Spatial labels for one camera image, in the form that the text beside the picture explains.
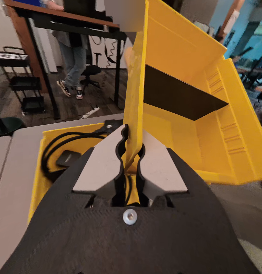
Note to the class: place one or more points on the brown standing desk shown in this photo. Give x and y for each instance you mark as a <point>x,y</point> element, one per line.
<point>43,22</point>

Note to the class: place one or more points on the yellow plastic storage bin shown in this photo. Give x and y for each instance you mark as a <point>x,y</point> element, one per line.
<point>40,188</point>
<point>182,53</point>

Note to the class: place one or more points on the white power strip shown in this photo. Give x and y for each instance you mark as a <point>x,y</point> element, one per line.
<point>90,112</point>

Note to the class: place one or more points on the black square adapter box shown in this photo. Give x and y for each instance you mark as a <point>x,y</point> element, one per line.
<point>68,158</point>

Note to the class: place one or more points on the black hdmi switch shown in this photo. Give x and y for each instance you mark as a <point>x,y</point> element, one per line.
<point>113,128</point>

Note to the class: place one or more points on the black utility cart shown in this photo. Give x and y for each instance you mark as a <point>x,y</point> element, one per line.
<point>26,82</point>

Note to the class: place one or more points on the black office chair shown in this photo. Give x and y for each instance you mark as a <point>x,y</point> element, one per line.
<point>91,70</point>

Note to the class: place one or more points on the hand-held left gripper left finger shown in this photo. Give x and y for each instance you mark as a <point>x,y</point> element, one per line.
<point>99,169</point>

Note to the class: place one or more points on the black bin divider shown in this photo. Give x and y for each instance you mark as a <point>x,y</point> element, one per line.
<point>176,94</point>

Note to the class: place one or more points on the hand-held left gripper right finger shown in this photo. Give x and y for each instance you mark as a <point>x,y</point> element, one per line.
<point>163,171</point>

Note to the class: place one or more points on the dark round stand base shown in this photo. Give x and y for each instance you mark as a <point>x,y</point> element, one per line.
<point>9,126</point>

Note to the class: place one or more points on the black HDMI switch box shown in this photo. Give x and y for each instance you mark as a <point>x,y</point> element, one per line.
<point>45,163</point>

